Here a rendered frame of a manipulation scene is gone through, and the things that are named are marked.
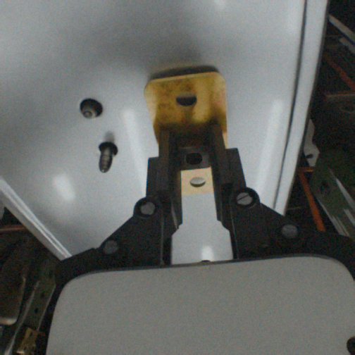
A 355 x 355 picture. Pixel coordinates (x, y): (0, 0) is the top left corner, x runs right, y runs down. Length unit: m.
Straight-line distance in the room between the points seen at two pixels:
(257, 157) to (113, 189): 0.10
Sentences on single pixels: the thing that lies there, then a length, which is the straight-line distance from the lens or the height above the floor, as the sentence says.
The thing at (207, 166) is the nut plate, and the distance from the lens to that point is 0.15.
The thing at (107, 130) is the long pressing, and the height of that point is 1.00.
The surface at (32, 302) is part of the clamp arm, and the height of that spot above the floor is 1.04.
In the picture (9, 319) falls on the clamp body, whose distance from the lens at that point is 0.34.
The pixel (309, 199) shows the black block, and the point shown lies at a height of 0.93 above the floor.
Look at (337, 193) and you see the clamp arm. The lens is 0.21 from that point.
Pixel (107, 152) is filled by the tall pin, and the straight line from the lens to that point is 0.16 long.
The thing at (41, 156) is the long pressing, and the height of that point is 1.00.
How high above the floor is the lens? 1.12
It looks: 41 degrees down
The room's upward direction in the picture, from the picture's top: 179 degrees clockwise
